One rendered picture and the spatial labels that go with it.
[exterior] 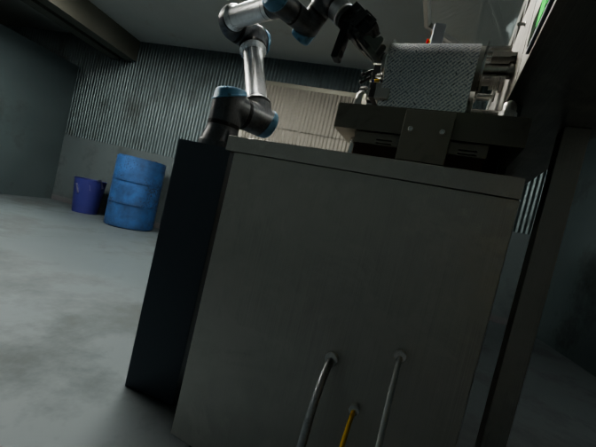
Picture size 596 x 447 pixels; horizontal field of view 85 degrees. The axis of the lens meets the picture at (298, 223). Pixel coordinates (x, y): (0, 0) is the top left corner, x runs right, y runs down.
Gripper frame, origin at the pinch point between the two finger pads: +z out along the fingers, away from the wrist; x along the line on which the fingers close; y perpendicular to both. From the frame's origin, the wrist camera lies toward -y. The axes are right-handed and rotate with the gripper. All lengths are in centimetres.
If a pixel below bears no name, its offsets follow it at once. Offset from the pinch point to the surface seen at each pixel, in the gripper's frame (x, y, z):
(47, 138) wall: 208, -383, -408
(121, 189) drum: 192, -284, -219
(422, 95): -4.2, 2.1, 19.6
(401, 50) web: -3.9, 6.1, 4.6
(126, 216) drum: 199, -302, -189
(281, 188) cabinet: -30, -39, 25
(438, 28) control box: 54, 38, -21
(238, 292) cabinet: -30, -63, 38
